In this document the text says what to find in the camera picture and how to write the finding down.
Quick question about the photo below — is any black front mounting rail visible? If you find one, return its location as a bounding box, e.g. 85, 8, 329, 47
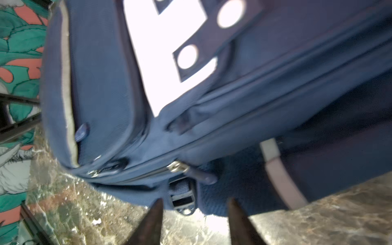
17, 202, 54, 245

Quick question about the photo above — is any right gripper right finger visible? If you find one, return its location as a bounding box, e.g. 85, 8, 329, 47
227, 198, 266, 245

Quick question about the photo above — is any navy blue student backpack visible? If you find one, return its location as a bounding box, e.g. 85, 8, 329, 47
39, 1, 392, 216

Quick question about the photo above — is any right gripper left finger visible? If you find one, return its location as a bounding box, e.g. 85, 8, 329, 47
124, 199, 163, 245

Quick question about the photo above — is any left black frame post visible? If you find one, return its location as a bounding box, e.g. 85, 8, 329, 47
1, 94, 41, 144

